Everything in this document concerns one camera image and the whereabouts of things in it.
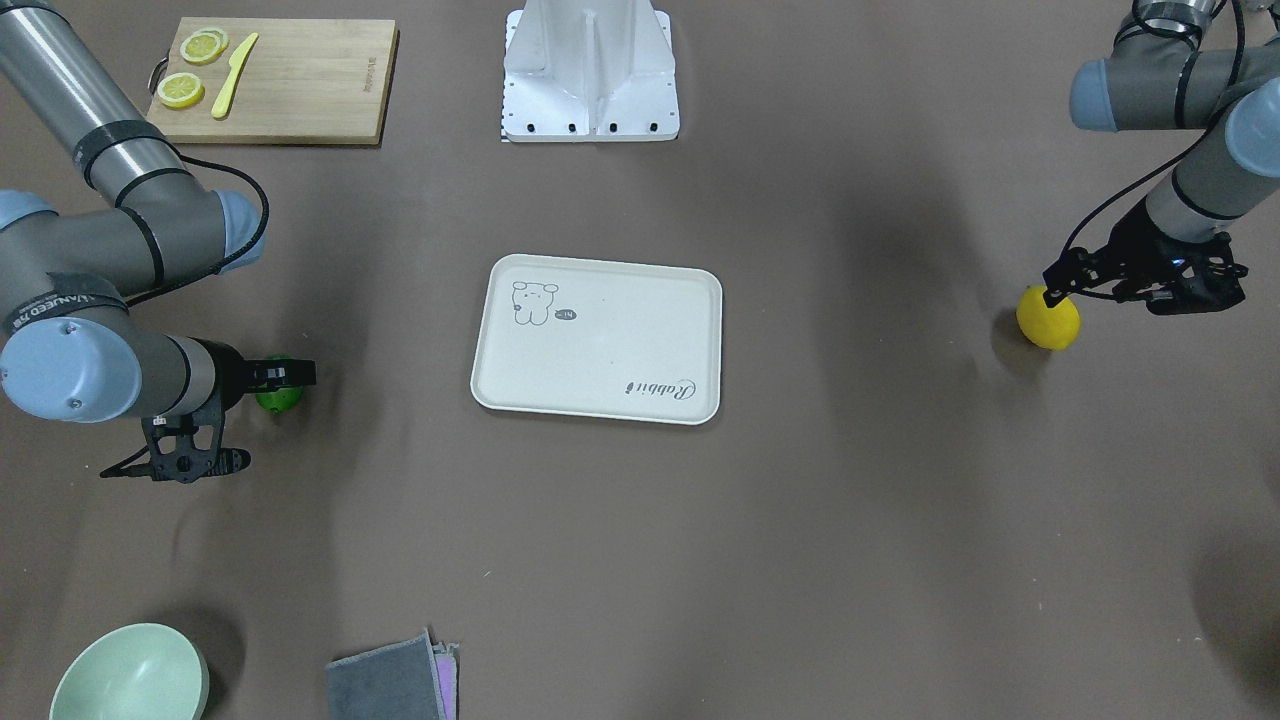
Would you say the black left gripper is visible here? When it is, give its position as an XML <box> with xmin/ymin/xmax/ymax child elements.
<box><xmin>1042</xmin><ymin>205</ymin><xmax>1222</xmax><ymax>309</ymax></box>

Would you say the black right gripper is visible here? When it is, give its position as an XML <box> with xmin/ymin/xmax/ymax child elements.
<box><xmin>205</xmin><ymin>341</ymin><xmax>317</xmax><ymax>410</ymax></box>

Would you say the green lime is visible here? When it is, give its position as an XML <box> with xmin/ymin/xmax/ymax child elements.
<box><xmin>253</xmin><ymin>354</ymin><xmax>303</xmax><ymax>415</ymax></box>

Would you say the yellow lemon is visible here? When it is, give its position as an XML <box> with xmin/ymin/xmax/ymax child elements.
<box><xmin>1015</xmin><ymin>284</ymin><xmax>1082</xmax><ymax>351</ymax></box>

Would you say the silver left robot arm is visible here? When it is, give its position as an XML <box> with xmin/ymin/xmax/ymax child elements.
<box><xmin>1042</xmin><ymin>1</ymin><xmax>1279</xmax><ymax>316</ymax></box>

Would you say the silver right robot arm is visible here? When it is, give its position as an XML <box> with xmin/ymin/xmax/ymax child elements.
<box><xmin>1</xmin><ymin>1</ymin><xmax>317</xmax><ymax>424</ymax></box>

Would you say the cream rectangular tray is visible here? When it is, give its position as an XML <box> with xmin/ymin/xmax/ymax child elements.
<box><xmin>470</xmin><ymin>254</ymin><xmax>724</xmax><ymax>427</ymax></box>

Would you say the yellow plastic knife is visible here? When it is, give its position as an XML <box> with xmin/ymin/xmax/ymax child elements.
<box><xmin>210</xmin><ymin>32</ymin><xmax>260</xmax><ymax>120</ymax></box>

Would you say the lemon slice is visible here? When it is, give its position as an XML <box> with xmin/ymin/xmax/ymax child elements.
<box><xmin>154</xmin><ymin>72</ymin><xmax>205</xmax><ymax>110</ymax></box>
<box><xmin>179</xmin><ymin>27</ymin><xmax>230</xmax><ymax>67</ymax></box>

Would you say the wooden cutting board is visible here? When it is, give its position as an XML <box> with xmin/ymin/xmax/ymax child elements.
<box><xmin>146</xmin><ymin>17</ymin><xmax>399</xmax><ymax>146</ymax></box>

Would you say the mint green bowl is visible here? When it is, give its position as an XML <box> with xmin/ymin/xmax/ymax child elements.
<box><xmin>47</xmin><ymin>623</ymin><xmax>211</xmax><ymax>719</ymax></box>

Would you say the grey folded cloth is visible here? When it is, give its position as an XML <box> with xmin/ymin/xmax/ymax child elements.
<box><xmin>325</xmin><ymin>632</ymin><xmax>445</xmax><ymax>719</ymax></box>

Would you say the pink folded cloth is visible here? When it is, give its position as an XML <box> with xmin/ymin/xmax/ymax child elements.
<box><xmin>431</xmin><ymin>644</ymin><xmax>460</xmax><ymax>720</ymax></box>

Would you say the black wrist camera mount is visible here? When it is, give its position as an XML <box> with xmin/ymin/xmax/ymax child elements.
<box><xmin>1143</xmin><ymin>232</ymin><xmax>1249</xmax><ymax>316</ymax></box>
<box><xmin>99</xmin><ymin>397</ymin><xmax>252</xmax><ymax>484</ymax></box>

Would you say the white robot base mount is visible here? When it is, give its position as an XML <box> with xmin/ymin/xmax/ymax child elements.
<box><xmin>500</xmin><ymin>1</ymin><xmax>681</xmax><ymax>143</ymax></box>

